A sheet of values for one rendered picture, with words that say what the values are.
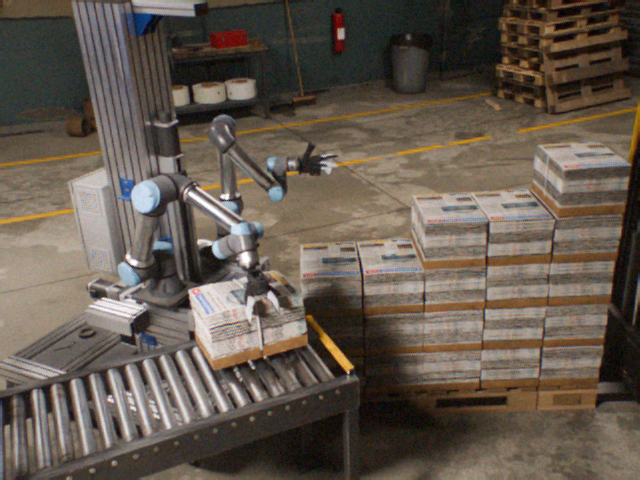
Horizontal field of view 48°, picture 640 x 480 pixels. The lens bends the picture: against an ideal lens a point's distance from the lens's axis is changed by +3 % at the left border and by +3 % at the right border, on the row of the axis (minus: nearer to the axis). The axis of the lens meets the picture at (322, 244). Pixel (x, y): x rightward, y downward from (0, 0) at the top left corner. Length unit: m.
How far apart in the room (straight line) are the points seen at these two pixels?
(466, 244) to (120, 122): 1.64
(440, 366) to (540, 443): 0.57
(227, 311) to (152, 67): 1.21
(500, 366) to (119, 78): 2.23
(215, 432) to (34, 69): 7.35
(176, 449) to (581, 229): 2.00
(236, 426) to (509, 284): 1.54
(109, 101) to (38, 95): 6.18
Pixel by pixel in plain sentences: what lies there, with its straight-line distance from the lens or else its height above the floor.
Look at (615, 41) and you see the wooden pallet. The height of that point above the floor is 0.69.
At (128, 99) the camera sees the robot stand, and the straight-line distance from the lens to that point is 3.20.
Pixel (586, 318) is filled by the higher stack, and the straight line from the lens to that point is 3.64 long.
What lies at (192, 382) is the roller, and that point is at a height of 0.80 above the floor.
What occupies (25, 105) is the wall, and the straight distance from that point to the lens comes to 9.45.
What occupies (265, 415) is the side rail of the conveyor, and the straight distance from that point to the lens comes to 2.52.
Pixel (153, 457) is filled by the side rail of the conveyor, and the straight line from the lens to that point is 2.48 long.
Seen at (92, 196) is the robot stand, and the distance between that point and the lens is 3.48.
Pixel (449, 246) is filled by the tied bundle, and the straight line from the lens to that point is 3.26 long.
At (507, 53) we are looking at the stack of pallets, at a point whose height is 0.58.
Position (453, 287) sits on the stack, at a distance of 3.37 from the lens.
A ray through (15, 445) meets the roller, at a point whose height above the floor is 0.80.
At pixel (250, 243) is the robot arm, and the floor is 1.27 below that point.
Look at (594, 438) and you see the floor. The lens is 3.77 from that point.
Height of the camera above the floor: 2.33
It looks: 25 degrees down
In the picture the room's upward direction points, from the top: 2 degrees counter-clockwise
